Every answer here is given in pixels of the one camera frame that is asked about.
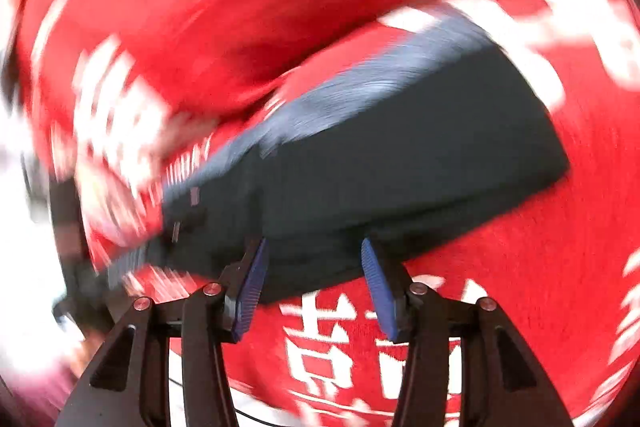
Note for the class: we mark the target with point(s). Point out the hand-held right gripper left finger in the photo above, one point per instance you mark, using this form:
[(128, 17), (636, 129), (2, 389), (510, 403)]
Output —
[(250, 287)]

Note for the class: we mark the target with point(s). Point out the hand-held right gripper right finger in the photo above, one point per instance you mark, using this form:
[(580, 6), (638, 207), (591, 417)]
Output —
[(377, 292)]

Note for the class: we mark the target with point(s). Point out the black pants with blue-grey trim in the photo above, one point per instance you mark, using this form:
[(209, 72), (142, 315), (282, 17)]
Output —
[(400, 157)]

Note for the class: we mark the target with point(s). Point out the red printed blanket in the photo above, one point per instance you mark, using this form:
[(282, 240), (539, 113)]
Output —
[(500, 282)]

